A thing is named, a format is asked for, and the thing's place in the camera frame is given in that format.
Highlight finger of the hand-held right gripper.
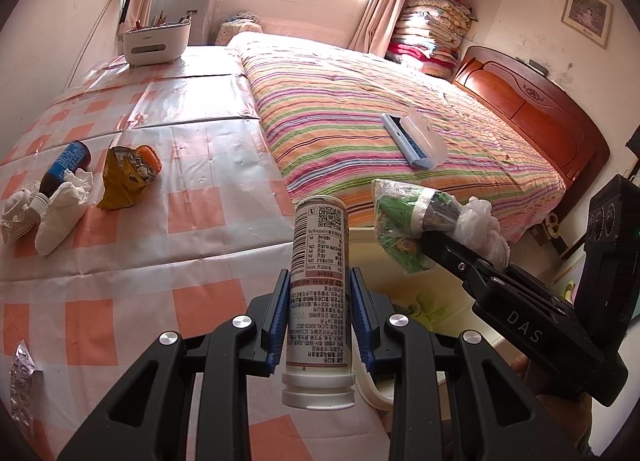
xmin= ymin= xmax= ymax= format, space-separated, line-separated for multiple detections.
xmin=421 ymin=230 xmax=516 ymax=292

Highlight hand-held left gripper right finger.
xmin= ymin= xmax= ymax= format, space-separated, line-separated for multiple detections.
xmin=349 ymin=267 xmax=583 ymax=461

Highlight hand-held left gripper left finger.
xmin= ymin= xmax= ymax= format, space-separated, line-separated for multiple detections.
xmin=57 ymin=268 xmax=293 ymax=461

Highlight cream plastic trash bin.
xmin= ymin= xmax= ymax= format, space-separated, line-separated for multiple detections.
xmin=345 ymin=226 xmax=526 ymax=412

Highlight white labelled tube bottle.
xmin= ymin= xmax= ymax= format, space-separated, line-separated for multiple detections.
xmin=281 ymin=195 xmax=357 ymax=411

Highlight knotted plastic bag green wrappers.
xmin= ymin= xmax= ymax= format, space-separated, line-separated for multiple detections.
xmin=371 ymin=178 xmax=511 ymax=274

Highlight orange peel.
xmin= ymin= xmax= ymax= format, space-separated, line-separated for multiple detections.
xmin=134 ymin=145 xmax=163 ymax=177

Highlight brown bottle blue label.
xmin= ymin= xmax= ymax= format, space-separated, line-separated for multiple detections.
xmin=31 ymin=140 xmax=92 ymax=214

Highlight person's right forearm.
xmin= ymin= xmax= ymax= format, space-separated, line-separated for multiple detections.
xmin=530 ymin=391 xmax=596 ymax=461

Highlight blue lint brush clear cover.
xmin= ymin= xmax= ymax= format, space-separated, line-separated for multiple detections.
xmin=380 ymin=108 xmax=449 ymax=170

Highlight wooden bed headboard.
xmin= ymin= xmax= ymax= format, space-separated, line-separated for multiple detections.
xmin=451 ymin=45 xmax=612 ymax=242

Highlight striped bed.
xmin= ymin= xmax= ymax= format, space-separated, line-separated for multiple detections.
xmin=227 ymin=31 xmax=568 ymax=247

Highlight yellow snack wrapper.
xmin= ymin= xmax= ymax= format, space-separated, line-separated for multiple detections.
xmin=96 ymin=141 xmax=163 ymax=211

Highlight stack of folded quilts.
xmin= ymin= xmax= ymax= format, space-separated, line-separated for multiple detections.
xmin=387 ymin=0 xmax=477 ymax=79

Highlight silver pill blister pack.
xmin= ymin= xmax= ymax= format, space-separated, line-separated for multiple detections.
xmin=9 ymin=340 xmax=40 ymax=434

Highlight white lace cloth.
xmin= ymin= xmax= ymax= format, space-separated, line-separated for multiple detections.
xmin=0 ymin=180 xmax=42 ymax=245

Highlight polka dot covered stool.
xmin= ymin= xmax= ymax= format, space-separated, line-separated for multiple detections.
xmin=216 ymin=11 xmax=264 ymax=47

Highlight white desk organizer box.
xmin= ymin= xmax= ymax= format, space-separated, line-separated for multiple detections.
xmin=123 ymin=11 xmax=193 ymax=67

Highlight white floor appliance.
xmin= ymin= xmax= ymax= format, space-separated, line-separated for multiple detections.
xmin=150 ymin=0 xmax=221 ymax=48

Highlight framed wall picture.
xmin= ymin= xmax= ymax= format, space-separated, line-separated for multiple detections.
xmin=560 ymin=0 xmax=614 ymax=50

